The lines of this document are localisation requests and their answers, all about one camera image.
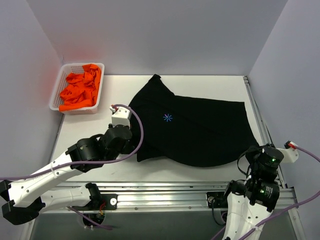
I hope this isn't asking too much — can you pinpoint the black t-shirt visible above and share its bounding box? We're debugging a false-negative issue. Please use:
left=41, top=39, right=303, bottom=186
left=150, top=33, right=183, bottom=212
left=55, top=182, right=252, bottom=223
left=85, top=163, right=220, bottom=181
left=129, top=75, right=258, bottom=168

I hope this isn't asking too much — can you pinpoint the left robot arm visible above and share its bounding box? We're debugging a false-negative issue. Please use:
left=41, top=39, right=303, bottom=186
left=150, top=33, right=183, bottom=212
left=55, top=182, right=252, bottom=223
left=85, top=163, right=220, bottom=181
left=0, top=124, right=133, bottom=225

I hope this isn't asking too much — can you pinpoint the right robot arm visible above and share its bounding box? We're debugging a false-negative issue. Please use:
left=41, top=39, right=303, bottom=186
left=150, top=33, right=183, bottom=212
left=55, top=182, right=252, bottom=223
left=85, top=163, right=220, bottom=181
left=222, top=144, right=284, bottom=240

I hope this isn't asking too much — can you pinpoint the orange t-shirt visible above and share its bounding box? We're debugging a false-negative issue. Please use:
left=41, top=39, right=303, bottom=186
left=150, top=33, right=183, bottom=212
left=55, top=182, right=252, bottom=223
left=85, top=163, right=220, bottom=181
left=59, top=64, right=102, bottom=112

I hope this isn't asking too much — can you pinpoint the white plastic basket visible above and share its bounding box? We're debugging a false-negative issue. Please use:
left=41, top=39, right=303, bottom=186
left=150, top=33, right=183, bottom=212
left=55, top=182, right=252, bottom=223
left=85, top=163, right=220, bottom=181
left=49, top=62, right=105, bottom=115

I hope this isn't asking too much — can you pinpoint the right side aluminium rail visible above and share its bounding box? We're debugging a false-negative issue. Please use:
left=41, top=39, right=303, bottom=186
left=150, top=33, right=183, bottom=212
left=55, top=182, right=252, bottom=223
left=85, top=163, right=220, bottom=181
left=242, top=75, right=288, bottom=188

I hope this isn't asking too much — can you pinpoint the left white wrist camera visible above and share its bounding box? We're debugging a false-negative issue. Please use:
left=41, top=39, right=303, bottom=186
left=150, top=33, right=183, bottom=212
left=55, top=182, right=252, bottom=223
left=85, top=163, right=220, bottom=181
left=109, top=105, right=131, bottom=128

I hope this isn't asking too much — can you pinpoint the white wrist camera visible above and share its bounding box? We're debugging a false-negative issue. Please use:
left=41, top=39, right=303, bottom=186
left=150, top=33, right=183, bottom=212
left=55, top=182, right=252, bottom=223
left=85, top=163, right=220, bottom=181
left=109, top=105, right=131, bottom=128
left=276, top=140, right=299, bottom=164

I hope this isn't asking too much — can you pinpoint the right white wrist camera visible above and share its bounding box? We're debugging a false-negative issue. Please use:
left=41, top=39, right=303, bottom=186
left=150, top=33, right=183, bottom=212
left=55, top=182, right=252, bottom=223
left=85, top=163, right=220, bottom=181
left=276, top=140, right=299, bottom=164

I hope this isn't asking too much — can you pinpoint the aluminium rail frame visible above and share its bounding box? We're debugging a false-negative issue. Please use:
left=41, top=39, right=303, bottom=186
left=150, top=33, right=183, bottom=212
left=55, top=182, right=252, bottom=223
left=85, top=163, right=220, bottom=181
left=26, top=181, right=300, bottom=215

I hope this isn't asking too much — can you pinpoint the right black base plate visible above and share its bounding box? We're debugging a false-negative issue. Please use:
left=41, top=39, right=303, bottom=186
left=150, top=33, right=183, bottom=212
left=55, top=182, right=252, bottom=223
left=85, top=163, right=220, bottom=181
left=206, top=191, right=228, bottom=209

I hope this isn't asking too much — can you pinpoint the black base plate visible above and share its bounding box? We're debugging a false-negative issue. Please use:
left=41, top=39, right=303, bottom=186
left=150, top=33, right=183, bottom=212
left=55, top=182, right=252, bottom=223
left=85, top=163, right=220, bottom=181
left=73, top=193, right=118, bottom=211
left=206, top=191, right=228, bottom=209

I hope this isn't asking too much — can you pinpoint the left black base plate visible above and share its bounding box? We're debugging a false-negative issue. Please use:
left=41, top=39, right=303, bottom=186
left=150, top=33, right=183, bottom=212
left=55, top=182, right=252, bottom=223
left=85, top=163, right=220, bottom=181
left=73, top=193, right=118, bottom=211

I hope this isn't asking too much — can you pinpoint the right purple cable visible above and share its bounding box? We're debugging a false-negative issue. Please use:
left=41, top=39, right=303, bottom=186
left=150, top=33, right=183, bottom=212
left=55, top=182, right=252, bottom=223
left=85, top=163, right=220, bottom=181
left=209, top=146, right=320, bottom=240

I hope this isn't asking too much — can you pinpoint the purple cable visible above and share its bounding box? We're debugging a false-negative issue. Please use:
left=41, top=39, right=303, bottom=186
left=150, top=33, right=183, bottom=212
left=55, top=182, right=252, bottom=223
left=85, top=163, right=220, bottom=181
left=0, top=103, right=145, bottom=230
left=209, top=146, right=320, bottom=240

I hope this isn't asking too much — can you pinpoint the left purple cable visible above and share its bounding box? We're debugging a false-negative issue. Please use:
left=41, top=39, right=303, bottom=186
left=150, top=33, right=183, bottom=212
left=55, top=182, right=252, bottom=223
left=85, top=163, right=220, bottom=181
left=0, top=103, right=145, bottom=230

